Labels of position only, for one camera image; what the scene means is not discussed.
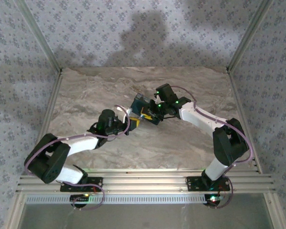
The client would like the aluminium table side rail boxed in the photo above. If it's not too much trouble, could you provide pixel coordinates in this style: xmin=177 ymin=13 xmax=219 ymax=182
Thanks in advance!
xmin=226 ymin=70 xmax=263 ymax=175
xmin=23 ymin=70 xmax=64 ymax=175

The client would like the aluminium frame post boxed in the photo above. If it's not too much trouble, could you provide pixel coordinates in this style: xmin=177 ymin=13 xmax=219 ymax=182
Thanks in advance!
xmin=14 ymin=0 xmax=63 ymax=73
xmin=226 ymin=0 xmax=276 ymax=73

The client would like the black left controller board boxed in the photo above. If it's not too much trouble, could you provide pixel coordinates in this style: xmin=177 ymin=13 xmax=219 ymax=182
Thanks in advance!
xmin=70 ymin=194 xmax=91 ymax=203

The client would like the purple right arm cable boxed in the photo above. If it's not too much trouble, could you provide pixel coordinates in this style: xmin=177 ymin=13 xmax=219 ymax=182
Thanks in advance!
xmin=170 ymin=85 xmax=254 ymax=209

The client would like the slotted grey cable duct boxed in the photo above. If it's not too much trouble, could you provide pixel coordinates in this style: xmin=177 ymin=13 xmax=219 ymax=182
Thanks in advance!
xmin=25 ymin=194 xmax=212 ymax=205

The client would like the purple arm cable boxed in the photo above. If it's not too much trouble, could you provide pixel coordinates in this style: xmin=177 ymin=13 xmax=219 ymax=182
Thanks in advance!
xmin=23 ymin=104 xmax=131 ymax=212
xmin=170 ymin=85 xmax=254 ymax=209

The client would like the blue starry night tin box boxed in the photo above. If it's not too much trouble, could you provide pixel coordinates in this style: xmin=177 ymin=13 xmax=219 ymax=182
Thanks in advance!
xmin=130 ymin=93 xmax=162 ymax=126

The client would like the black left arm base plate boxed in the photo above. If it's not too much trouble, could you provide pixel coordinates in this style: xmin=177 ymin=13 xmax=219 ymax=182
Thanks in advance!
xmin=60 ymin=176 xmax=103 ymax=192

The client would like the black right controller board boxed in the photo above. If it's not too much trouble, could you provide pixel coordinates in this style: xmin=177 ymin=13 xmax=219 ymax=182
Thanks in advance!
xmin=204 ymin=194 xmax=224 ymax=208

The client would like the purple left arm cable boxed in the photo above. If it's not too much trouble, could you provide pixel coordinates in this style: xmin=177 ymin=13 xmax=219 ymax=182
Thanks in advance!
xmin=23 ymin=104 xmax=131 ymax=212

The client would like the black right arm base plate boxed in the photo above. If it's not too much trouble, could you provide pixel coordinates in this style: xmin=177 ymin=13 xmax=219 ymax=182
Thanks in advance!
xmin=185 ymin=176 xmax=231 ymax=192

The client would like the aluminium extrusion mounting rail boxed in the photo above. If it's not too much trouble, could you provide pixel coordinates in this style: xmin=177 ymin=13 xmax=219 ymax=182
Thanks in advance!
xmin=15 ymin=173 xmax=276 ymax=194

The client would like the black controller board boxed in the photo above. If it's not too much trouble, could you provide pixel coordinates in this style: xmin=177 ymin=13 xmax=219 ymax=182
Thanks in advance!
xmin=70 ymin=194 xmax=91 ymax=203
xmin=204 ymin=194 xmax=224 ymax=208

